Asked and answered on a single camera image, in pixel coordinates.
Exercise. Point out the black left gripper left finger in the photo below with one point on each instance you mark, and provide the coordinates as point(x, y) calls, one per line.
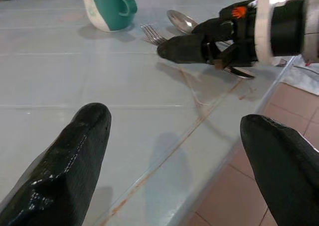
point(64, 176)

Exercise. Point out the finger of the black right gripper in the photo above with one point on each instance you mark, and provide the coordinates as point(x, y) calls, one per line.
point(211, 27)
point(183, 49)

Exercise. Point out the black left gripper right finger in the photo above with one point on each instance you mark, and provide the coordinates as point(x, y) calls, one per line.
point(284, 171)

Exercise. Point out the silver metal spoon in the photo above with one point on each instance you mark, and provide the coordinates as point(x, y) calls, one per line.
point(180, 20)

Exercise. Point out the teal and white cup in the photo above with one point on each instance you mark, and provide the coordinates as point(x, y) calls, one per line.
point(112, 7)

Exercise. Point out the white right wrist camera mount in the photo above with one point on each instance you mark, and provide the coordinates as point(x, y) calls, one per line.
point(263, 24)

